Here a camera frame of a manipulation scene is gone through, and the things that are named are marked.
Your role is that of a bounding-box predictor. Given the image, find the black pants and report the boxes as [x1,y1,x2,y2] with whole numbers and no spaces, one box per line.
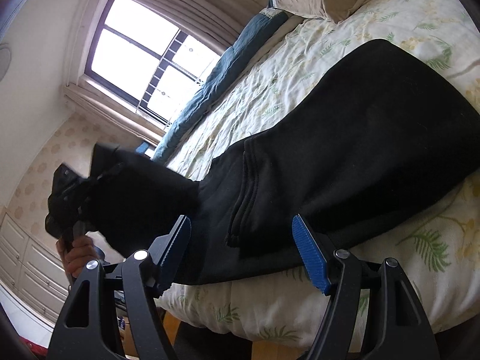
[90,39,480,286]

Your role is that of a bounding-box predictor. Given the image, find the floral bed sheet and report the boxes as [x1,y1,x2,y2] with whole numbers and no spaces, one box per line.
[154,0,480,346]

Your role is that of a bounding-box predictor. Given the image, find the window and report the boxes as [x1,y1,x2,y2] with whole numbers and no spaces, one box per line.
[84,0,222,126]

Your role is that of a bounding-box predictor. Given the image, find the round ceiling light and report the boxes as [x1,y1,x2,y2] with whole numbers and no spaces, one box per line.
[0,43,12,81]

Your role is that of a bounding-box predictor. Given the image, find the beige curtain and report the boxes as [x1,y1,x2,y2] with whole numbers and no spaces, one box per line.
[62,79,166,147]
[92,0,263,57]

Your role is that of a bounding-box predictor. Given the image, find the white drawer cabinet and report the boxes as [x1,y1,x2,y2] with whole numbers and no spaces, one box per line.
[0,210,72,323]

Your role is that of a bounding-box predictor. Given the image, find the teal blanket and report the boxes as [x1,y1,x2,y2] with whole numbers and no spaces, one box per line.
[152,9,289,166]

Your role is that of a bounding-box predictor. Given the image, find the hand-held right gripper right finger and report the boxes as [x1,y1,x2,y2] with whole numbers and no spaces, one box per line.
[292,214,439,360]

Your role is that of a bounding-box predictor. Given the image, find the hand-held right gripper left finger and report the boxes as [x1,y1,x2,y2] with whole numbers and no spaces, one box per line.
[47,214,193,360]

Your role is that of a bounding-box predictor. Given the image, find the person's left hand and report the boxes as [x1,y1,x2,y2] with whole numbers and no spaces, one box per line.
[56,232,99,279]

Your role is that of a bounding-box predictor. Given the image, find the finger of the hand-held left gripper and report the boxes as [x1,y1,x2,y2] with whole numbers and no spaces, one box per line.
[90,162,126,190]

